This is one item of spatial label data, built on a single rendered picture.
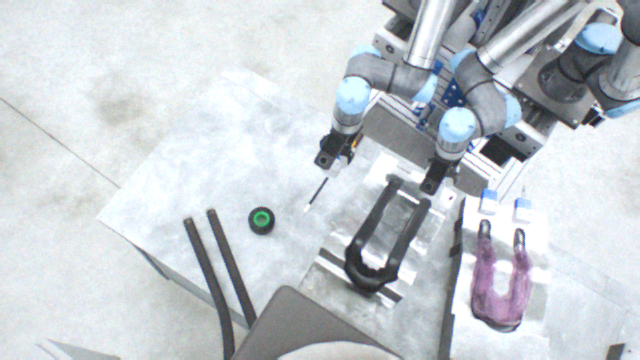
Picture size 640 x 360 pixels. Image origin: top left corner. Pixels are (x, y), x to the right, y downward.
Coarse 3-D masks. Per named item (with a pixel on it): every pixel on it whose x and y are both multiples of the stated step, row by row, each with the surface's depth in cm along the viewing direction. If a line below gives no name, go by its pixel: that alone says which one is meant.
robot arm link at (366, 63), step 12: (360, 48) 122; (372, 48) 122; (348, 60) 123; (360, 60) 120; (372, 60) 120; (384, 60) 122; (348, 72) 120; (360, 72) 119; (372, 72) 120; (384, 72) 119; (372, 84) 121; (384, 84) 120
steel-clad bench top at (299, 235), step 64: (192, 128) 163; (256, 128) 165; (320, 128) 167; (128, 192) 153; (192, 192) 154; (256, 192) 156; (320, 192) 158; (192, 256) 146; (256, 256) 148; (448, 256) 153; (576, 320) 148
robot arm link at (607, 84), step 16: (624, 0) 96; (624, 16) 99; (624, 32) 102; (624, 48) 109; (608, 64) 128; (624, 64) 113; (592, 80) 134; (608, 80) 125; (624, 80) 119; (608, 96) 127; (624, 96) 125; (608, 112) 132; (624, 112) 129
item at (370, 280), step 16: (384, 192) 150; (384, 208) 149; (416, 208) 149; (368, 224) 145; (416, 224) 147; (352, 240) 138; (368, 240) 140; (400, 240) 144; (352, 256) 141; (400, 256) 140; (352, 272) 141; (368, 272) 136; (384, 272) 139; (368, 288) 138
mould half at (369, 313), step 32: (384, 160) 154; (416, 192) 150; (448, 192) 151; (352, 224) 143; (384, 224) 146; (320, 256) 142; (384, 256) 138; (416, 256) 141; (320, 288) 140; (352, 288) 140; (384, 288) 136; (352, 320) 137; (384, 320) 137
